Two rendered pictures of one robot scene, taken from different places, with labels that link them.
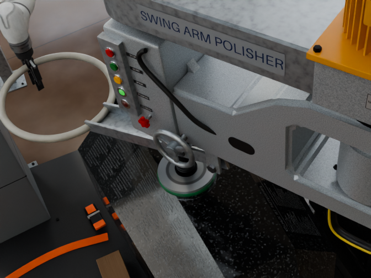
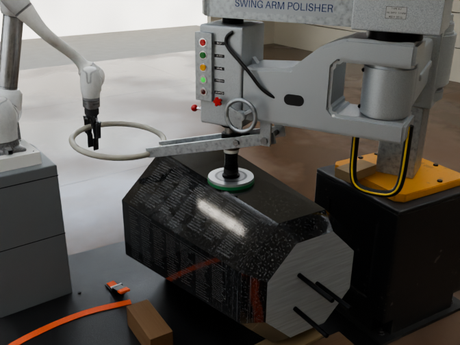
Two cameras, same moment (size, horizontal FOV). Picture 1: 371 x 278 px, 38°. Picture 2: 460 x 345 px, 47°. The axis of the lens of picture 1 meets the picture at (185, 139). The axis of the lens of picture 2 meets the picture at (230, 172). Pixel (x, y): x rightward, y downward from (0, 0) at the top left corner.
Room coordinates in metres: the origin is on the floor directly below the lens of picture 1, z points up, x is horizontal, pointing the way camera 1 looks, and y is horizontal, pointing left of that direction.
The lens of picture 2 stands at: (-0.95, 0.70, 1.83)
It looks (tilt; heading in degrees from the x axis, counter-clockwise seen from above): 23 degrees down; 343
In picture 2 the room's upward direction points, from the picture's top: 1 degrees clockwise
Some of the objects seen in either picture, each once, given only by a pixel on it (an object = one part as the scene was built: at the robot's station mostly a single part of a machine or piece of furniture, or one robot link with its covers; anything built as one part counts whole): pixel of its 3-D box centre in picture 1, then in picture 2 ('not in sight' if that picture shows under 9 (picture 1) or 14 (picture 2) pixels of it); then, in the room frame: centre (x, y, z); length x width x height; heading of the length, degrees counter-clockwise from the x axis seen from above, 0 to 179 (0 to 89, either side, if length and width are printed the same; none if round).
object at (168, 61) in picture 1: (187, 82); (248, 77); (1.18, -0.04, 1.32); 0.36 x 0.22 x 0.45; 46
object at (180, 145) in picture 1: (180, 140); (244, 113); (1.07, 0.02, 1.20); 0.15 x 0.10 x 0.15; 46
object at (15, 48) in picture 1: (20, 42); (91, 102); (1.88, 0.59, 1.08); 0.09 x 0.09 x 0.06
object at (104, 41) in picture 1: (121, 76); (205, 66); (1.21, 0.15, 1.38); 0.08 x 0.03 x 0.28; 46
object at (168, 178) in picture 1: (186, 169); (231, 176); (1.24, 0.02, 0.85); 0.21 x 0.21 x 0.01
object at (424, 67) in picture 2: not in sight; (407, 62); (1.11, -0.76, 1.37); 0.74 x 0.34 x 0.25; 137
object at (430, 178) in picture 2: not in sight; (398, 172); (1.26, -0.90, 0.76); 0.49 x 0.49 x 0.05; 14
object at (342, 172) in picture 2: not in sight; (355, 170); (1.25, -0.64, 0.81); 0.20 x 0.10 x 0.05; 112
